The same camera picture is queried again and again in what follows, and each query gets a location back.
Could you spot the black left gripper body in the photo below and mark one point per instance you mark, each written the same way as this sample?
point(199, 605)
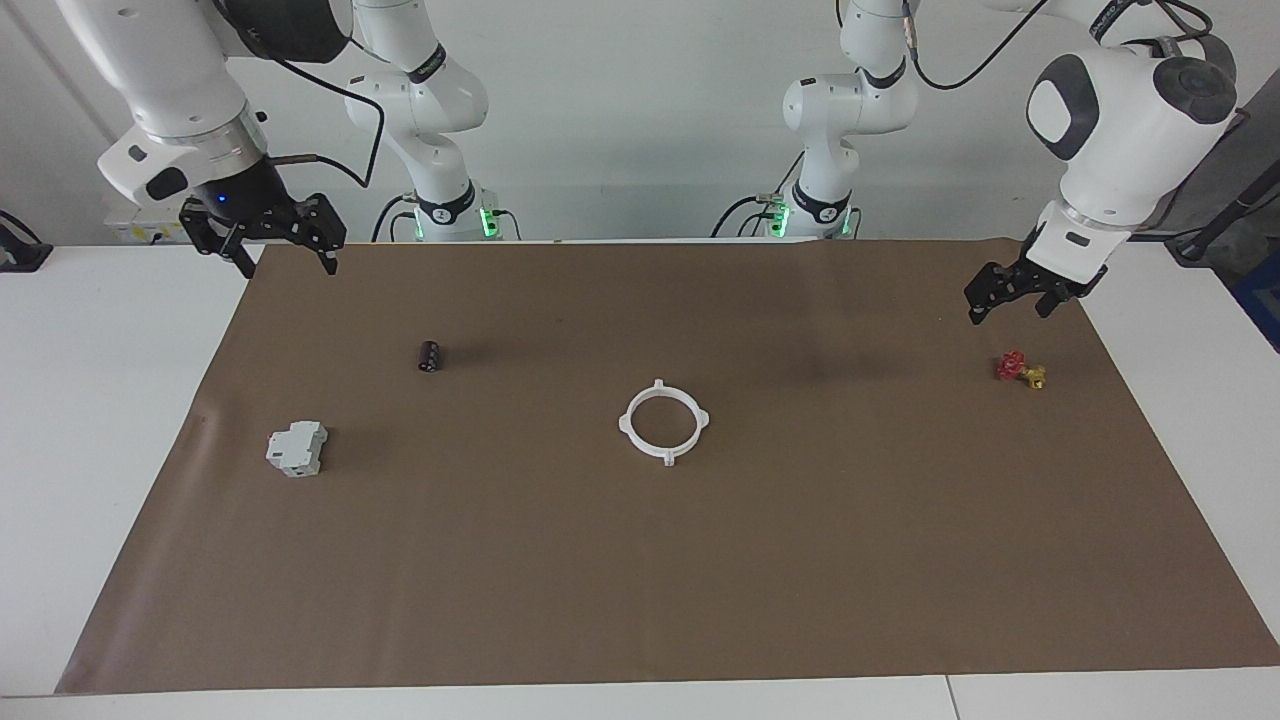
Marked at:
point(1035, 275)

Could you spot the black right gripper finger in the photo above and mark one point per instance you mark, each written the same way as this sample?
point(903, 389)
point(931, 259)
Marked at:
point(332, 250)
point(240, 255)

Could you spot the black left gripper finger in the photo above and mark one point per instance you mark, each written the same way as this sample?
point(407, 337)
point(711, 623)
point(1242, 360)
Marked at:
point(1053, 302)
point(980, 300)

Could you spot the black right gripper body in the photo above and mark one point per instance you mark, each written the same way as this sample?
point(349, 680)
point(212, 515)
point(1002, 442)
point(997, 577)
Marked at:
point(250, 200)

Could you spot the white half pipe clamp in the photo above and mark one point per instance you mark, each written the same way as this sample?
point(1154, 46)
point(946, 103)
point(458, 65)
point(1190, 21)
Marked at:
point(700, 420)
point(627, 425)

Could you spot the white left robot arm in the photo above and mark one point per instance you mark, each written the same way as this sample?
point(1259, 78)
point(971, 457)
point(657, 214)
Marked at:
point(1120, 130)

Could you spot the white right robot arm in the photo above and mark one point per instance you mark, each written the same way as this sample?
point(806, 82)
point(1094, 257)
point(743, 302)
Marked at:
point(170, 80)

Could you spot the black cylindrical capacitor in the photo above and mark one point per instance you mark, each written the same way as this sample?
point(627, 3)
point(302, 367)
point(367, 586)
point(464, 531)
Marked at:
point(430, 357)

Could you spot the black tripod stand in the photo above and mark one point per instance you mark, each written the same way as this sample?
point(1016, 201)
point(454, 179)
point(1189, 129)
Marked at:
point(1190, 245)

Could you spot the white circuit breaker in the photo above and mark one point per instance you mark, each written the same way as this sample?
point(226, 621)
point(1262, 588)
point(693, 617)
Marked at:
point(295, 450)

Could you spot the blue crate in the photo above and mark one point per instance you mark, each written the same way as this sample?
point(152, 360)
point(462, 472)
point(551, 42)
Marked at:
point(1265, 300)

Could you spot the black table clamp stand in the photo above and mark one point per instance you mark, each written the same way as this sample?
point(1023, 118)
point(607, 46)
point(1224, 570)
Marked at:
point(20, 255)

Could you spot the dark grey panel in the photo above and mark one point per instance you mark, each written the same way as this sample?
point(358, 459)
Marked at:
point(1255, 150)

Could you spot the brown paper table mat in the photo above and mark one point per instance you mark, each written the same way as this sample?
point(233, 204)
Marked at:
point(640, 560)

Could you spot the white wall power box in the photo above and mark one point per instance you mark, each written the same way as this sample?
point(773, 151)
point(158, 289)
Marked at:
point(140, 232)

